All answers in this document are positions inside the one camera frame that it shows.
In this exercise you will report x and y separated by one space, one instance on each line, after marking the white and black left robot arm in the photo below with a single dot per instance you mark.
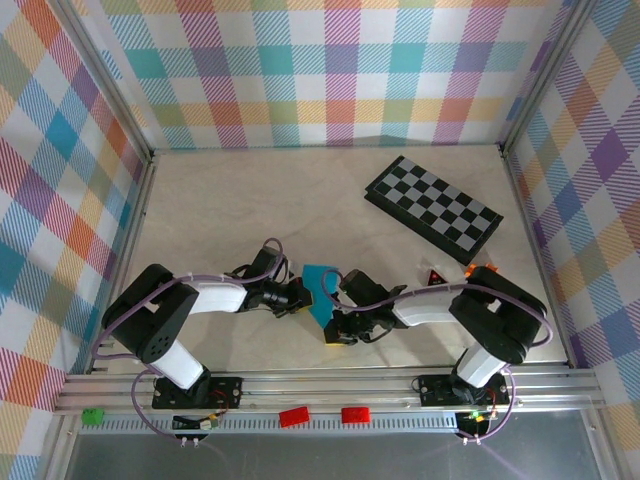
215 300

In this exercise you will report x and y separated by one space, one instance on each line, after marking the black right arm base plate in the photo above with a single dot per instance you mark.
435 390

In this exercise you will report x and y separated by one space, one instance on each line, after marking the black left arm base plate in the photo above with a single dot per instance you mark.
225 392

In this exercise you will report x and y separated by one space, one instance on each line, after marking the red plastic block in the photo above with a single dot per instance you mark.
294 417
355 415

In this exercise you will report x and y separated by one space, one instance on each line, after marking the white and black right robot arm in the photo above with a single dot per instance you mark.
425 310

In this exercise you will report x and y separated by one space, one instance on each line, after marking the green connector block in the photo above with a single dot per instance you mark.
93 417

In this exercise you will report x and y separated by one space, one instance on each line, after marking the orange curved piece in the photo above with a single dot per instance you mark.
472 270

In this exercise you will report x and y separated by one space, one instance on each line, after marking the aluminium side rail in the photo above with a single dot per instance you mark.
521 210
137 210

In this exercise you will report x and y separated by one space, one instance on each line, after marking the small circuit board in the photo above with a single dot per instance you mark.
207 424
475 417

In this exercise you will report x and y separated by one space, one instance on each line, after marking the black and grey chessboard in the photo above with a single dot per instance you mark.
435 205

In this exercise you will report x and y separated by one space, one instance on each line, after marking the aluminium frame post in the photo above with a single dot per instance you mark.
542 75
107 75

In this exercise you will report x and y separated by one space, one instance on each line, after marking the red triangular token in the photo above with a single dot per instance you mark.
435 279

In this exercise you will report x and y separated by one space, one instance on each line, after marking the aluminium mounting rail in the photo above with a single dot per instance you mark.
350 387

